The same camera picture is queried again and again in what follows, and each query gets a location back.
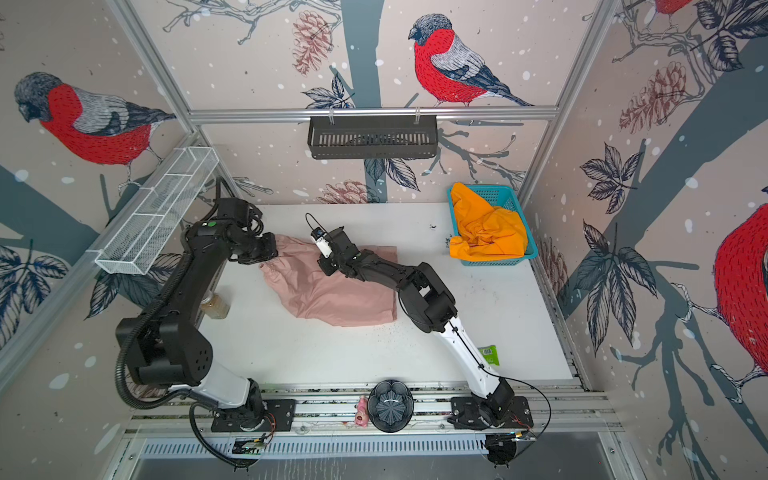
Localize pink shorts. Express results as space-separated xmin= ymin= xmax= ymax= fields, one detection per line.
xmin=260 ymin=235 xmax=397 ymax=327

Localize orange shorts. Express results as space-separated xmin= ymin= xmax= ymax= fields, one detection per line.
xmin=449 ymin=183 xmax=529 ymax=262

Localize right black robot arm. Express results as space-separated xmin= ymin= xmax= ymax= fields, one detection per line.
xmin=311 ymin=227 xmax=528 ymax=430

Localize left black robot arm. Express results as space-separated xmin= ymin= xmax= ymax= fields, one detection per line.
xmin=114 ymin=195 xmax=277 ymax=469

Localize glass jar with lid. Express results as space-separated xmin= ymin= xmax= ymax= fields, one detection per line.
xmin=200 ymin=291 xmax=230 ymax=320

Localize black hanging shelf basket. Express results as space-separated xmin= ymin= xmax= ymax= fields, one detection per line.
xmin=307 ymin=115 xmax=439 ymax=160

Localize teal plastic basket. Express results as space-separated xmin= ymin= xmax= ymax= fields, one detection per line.
xmin=448 ymin=184 xmax=538 ymax=267

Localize black round flower-shaped bowl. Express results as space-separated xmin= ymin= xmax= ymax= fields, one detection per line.
xmin=367 ymin=379 xmax=414 ymax=433

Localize small pink toy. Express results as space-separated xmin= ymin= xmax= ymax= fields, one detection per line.
xmin=354 ymin=396 xmax=369 ymax=428

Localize green wipes packet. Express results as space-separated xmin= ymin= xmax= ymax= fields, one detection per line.
xmin=478 ymin=345 xmax=500 ymax=366

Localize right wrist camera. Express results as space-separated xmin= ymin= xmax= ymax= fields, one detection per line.
xmin=311 ymin=227 xmax=333 ymax=258

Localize white wire mesh basket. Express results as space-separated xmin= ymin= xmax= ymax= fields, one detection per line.
xmin=95 ymin=146 xmax=219 ymax=275

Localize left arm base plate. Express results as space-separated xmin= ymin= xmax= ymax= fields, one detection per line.
xmin=211 ymin=399 xmax=296 ymax=433

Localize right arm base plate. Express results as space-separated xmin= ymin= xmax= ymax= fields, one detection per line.
xmin=447 ymin=396 xmax=534 ymax=431

